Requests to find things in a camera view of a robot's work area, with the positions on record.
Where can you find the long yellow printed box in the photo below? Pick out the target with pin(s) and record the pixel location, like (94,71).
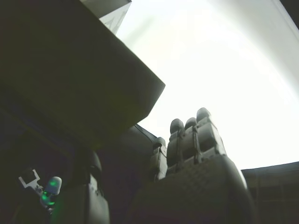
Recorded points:
(70,77)

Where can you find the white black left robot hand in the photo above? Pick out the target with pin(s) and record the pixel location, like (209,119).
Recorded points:
(198,186)

